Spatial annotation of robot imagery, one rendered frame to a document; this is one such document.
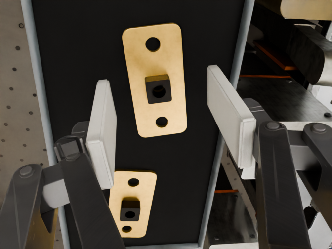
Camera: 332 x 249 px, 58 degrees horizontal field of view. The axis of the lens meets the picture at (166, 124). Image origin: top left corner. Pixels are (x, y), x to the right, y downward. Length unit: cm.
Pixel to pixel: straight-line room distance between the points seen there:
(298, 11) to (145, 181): 21
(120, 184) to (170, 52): 12
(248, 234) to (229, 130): 41
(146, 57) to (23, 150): 68
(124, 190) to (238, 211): 35
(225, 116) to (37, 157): 73
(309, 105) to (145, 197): 21
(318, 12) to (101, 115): 24
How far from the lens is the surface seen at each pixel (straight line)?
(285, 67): 59
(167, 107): 22
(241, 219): 58
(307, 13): 33
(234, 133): 15
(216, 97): 18
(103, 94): 18
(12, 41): 73
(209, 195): 28
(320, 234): 72
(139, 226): 30
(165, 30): 20
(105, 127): 15
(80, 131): 16
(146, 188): 27
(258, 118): 16
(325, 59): 33
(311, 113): 36
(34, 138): 83
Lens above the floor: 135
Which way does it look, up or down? 57 degrees down
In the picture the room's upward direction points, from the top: 168 degrees clockwise
